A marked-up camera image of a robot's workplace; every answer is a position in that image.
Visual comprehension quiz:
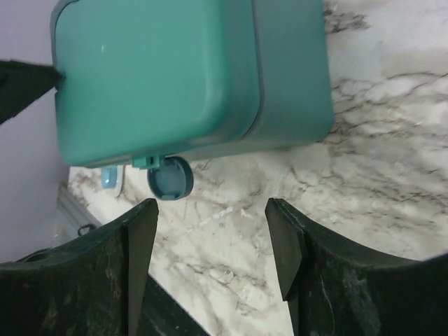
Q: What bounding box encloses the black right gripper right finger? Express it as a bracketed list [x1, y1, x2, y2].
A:
[265, 198, 447, 335]

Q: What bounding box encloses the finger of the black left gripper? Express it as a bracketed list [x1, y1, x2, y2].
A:
[0, 60, 63, 124]

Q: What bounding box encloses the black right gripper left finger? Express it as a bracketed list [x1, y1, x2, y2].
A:
[1, 199, 158, 335]

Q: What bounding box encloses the teal medicine box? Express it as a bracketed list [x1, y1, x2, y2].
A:
[50, 0, 333, 200]

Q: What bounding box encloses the thermometer blister pack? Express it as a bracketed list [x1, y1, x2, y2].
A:
[101, 165, 125, 198]

